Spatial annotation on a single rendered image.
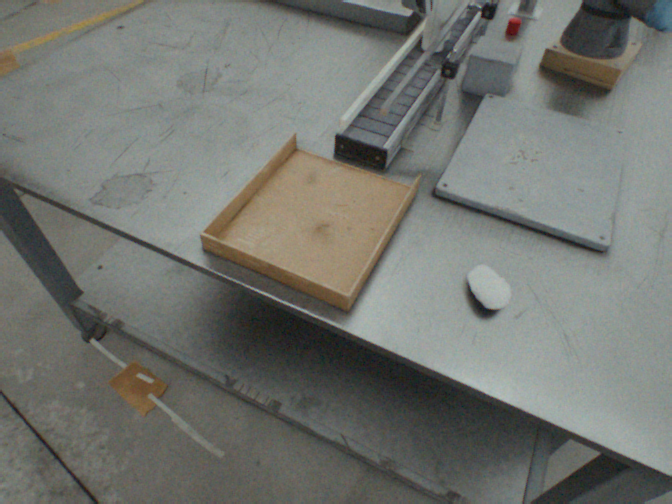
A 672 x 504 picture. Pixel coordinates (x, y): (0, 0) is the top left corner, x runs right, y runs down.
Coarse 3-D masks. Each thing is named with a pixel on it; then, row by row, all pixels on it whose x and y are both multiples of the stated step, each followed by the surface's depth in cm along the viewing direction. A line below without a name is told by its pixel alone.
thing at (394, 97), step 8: (472, 0) 113; (464, 8) 108; (456, 16) 105; (448, 24) 102; (440, 32) 100; (448, 32) 102; (440, 40) 98; (432, 48) 95; (424, 56) 93; (416, 64) 91; (408, 72) 89; (416, 72) 89; (408, 80) 87; (400, 88) 85; (392, 96) 83; (400, 96) 85; (384, 104) 81; (392, 104) 82; (384, 112) 81
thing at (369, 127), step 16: (480, 0) 131; (416, 48) 112; (448, 48) 112; (400, 64) 107; (400, 80) 102; (416, 80) 102; (384, 96) 98; (416, 96) 98; (368, 112) 94; (400, 112) 94; (352, 128) 90; (368, 128) 90; (384, 128) 91; (368, 144) 87; (384, 144) 90
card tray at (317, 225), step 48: (288, 144) 89; (240, 192) 79; (288, 192) 85; (336, 192) 85; (384, 192) 86; (240, 240) 77; (288, 240) 77; (336, 240) 78; (384, 240) 75; (336, 288) 71
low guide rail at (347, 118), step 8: (424, 24) 112; (416, 32) 110; (408, 40) 107; (416, 40) 109; (408, 48) 106; (400, 56) 102; (392, 64) 100; (384, 72) 97; (376, 80) 95; (384, 80) 98; (368, 88) 93; (376, 88) 95; (360, 96) 91; (368, 96) 93; (360, 104) 90; (352, 112) 88; (344, 120) 86; (352, 120) 89; (344, 128) 87
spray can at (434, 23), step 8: (440, 0) 101; (448, 0) 101; (440, 8) 102; (448, 8) 103; (432, 16) 104; (440, 16) 104; (448, 16) 104; (432, 24) 105; (440, 24) 105; (424, 32) 108; (432, 32) 106; (424, 40) 109; (432, 40) 108; (424, 48) 110; (440, 48) 110
